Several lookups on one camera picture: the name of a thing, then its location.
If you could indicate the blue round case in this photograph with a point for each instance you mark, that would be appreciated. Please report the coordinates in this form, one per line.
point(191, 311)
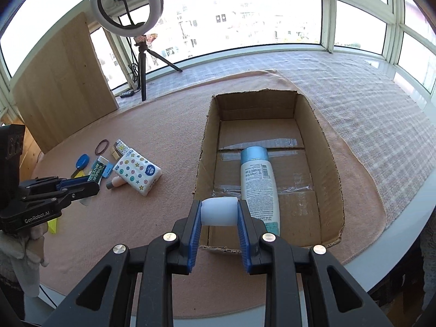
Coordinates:
point(82, 161)

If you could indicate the cardboard box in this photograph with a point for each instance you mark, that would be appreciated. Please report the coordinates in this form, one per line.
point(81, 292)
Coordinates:
point(306, 136)

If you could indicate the checked grey cloth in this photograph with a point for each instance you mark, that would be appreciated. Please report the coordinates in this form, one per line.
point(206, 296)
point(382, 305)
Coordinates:
point(357, 102)

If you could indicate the light blue clip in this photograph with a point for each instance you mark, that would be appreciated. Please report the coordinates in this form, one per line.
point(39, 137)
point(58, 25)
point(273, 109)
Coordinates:
point(107, 171)

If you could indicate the wooden slat panel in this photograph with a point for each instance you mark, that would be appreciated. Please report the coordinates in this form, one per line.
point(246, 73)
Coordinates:
point(24, 150)

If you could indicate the pink blanket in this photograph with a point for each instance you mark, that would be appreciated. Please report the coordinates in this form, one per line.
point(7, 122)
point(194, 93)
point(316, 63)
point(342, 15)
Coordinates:
point(153, 136)

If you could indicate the yellow card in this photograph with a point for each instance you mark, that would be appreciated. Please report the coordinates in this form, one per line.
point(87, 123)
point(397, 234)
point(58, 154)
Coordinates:
point(79, 174)

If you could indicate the brown hair bands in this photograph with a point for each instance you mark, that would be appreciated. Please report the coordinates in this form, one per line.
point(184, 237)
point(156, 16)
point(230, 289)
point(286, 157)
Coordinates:
point(95, 148)

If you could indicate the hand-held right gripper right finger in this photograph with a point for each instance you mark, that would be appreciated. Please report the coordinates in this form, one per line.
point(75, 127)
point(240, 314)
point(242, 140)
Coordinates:
point(243, 242)

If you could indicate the yellow plastic piece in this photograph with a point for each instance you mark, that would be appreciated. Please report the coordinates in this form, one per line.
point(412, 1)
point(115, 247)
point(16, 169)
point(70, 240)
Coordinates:
point(53, 227)

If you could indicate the small white bottle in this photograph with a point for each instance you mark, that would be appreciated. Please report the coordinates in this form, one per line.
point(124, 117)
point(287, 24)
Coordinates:
point(218, 212)

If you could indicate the small pink bottle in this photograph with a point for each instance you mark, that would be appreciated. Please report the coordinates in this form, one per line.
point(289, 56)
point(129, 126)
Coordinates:
point(117, 181)

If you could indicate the printed tissue pack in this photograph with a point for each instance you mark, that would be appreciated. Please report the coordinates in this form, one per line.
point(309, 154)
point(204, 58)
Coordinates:
point(136, 173)

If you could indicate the white lotion bottle blue cap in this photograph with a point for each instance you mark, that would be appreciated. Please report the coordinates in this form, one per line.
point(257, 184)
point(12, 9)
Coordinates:
point(259, 187)

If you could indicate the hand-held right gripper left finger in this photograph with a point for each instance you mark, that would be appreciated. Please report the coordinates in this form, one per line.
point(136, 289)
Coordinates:
point(194, 242)

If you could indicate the green packet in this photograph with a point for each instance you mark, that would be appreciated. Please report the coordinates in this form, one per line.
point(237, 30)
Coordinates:
point(96, 173)

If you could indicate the small wooden block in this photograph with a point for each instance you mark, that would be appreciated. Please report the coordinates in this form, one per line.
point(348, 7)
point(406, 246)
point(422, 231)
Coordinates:
point(113, 152)

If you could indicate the white window frame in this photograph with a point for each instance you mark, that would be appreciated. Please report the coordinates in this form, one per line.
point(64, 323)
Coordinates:
point(328, 20)

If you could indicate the patterned white lighter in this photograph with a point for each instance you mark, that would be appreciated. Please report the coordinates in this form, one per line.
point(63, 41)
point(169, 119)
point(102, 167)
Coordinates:
point(121, 147)

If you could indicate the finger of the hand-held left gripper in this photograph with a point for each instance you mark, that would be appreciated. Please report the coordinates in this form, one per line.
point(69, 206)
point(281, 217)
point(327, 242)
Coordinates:
point(85, 190)
point(70, 184)

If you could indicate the person's left hand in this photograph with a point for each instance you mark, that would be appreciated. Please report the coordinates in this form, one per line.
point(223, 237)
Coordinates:
point(27, 252)

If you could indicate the light wooden board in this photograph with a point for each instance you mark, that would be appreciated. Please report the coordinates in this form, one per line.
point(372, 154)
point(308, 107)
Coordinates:
point(68, 81)

